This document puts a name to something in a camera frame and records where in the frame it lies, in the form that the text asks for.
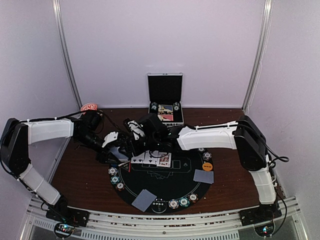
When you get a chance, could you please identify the orange chips seat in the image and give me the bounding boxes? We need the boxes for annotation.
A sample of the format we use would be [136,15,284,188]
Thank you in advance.
[115,182,125,192]
[188,193,199,203]

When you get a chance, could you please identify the round black poker mat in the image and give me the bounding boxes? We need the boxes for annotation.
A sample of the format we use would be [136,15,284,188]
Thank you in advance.
[109,148,213,214]

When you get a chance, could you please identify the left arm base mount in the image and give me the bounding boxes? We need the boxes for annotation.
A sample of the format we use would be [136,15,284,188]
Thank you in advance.
[39,195,90,227]

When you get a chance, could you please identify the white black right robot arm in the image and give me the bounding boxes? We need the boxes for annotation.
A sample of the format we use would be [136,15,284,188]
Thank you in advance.
[119,113,289,221]

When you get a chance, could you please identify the clear round dealer button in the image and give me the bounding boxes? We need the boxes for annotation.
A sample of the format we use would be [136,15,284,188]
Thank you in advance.
[151,198,168,214]

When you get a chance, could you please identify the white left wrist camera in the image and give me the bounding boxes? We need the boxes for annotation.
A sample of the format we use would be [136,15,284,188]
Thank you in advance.
[102,131,119,148]

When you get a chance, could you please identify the blue card seat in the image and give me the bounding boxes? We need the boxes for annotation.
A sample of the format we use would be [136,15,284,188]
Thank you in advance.
[193,169,214,184]
[131,189,157,212]

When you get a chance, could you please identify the chip stack in case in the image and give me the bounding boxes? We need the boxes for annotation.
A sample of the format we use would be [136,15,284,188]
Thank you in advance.
[150,102,158,111]
[173,102,181,111]

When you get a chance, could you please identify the face-up clubs card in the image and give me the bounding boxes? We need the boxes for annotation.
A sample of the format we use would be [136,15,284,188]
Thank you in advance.
[143,150,159,165]
[130,152,145,164]

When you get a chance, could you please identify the orange chips front seat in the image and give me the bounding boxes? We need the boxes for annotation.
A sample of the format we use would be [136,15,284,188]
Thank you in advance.
[188,193,199,203]

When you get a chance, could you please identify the green chips front seat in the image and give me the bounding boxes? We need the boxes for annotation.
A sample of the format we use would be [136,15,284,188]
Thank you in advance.
[178,197,190,208]

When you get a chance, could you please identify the red card box in case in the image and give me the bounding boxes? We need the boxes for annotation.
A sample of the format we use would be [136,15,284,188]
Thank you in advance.
[157,114,174,122]

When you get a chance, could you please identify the red black triangle marker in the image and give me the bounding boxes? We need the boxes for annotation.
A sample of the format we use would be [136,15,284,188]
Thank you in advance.
[118,160,131,173]

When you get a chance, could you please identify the face-up king card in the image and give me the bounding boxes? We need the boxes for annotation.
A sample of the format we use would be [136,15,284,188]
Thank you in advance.
[157,152,172,168]

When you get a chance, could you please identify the blue white chips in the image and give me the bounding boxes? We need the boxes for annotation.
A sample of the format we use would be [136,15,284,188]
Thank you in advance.
[202,152,212,162]
[168,199,180,210]
[108,167,118,176]

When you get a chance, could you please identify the right chip stack in case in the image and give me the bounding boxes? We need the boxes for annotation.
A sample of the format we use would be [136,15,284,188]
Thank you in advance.
[173,102,181,111]

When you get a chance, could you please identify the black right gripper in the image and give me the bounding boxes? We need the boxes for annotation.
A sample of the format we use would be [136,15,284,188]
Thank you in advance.
[118,135,159,159]

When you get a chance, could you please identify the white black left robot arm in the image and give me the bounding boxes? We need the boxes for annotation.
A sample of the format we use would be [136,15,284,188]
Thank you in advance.
[0,110,128,222]

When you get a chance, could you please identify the red white patterned bowl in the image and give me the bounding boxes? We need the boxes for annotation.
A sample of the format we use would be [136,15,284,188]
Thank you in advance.
[80,103,98,112]

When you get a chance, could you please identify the grey blue card deck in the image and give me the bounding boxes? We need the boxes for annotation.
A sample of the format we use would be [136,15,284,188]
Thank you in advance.
[109,147,129,163]

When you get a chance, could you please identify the blue card front seat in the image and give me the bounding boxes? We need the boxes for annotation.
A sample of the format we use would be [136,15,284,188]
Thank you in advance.
[131,189,157,212]

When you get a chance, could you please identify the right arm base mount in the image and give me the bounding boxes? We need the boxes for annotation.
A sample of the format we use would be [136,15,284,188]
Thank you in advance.
[238,200,282,226]

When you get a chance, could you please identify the blue white chips front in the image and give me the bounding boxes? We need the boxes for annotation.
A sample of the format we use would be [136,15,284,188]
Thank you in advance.
[168,199,180,210]

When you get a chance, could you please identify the orange big blind button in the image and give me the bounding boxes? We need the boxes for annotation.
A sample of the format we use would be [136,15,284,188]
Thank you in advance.
[202,162,213,172]

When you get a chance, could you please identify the aluminium front rail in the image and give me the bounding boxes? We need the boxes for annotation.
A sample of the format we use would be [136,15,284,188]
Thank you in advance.
[18,197,310,240]

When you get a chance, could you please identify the left chip stack in case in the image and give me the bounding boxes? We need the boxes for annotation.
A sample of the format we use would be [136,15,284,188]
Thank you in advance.
[150,102,158,111]

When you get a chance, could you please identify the blue card box in case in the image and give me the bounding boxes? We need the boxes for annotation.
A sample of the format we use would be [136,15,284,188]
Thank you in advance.
[158,104,173,114]

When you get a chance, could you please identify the aluminium poker case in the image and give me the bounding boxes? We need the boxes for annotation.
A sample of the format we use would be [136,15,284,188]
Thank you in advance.
[147,72,184,127]

